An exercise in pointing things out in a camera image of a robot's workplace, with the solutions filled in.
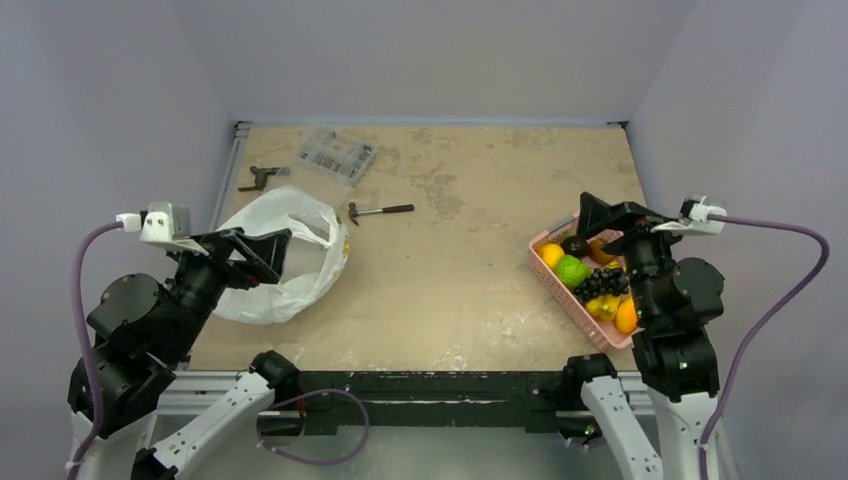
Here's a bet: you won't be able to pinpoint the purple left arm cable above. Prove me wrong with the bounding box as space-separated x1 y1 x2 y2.
66 221 127 480

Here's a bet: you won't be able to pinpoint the small black handled hammer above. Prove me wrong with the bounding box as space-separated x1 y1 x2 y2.
348 202 415 226

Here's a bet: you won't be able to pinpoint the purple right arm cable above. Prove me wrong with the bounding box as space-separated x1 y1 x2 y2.
698 213 831 480

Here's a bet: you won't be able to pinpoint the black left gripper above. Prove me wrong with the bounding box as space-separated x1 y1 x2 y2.
165 224 291 355

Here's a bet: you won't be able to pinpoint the dark purple fake fruit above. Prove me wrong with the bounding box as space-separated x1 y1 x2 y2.
559 235 591 259

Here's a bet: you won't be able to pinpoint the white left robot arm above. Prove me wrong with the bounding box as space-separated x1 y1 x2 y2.
66 221 293 479

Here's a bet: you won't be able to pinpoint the pink plastic basket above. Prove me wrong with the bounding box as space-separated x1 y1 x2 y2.
528 214 636 351

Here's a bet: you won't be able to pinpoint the white plastic bag lemon print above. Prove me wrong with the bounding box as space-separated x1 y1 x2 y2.
214 186 350 325

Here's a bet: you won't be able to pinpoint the clear plastic screw box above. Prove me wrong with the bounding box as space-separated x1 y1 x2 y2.
289 127 378 207

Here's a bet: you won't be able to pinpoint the dark metal clamp tool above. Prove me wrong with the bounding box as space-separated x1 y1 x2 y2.
238 165 291 192

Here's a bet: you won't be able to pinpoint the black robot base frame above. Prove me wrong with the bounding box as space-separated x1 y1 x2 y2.
259 371 603 443

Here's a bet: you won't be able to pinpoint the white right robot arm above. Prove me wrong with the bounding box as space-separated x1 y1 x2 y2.
557 192 726 479

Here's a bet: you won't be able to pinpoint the brown fake kiwi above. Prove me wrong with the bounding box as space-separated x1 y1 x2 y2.
589 238 617 266

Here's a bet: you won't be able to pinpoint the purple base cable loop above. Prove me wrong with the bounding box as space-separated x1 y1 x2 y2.
255 388 371 466

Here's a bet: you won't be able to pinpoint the black fake grapes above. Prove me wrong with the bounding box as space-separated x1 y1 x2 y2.
573 267 629 304

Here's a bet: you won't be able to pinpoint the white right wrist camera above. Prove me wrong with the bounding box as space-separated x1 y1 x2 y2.
651 195 727 236

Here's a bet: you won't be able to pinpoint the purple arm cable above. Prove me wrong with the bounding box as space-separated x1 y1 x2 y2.
698 213 831 480
66 221 127 480

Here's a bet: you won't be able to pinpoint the yellow fake lemon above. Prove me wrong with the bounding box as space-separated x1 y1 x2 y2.
536 243 565 270

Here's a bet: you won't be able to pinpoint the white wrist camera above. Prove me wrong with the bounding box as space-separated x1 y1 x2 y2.
115 202 209 256
651 195 727 236

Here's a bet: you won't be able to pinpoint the green fake apple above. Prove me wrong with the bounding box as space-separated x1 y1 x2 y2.
553 255 592 290

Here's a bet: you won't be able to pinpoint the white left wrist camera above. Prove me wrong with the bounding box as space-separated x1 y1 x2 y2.
115 202 209 256

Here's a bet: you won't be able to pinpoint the orange fake fruit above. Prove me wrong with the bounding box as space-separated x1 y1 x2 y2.
614 297 639 335

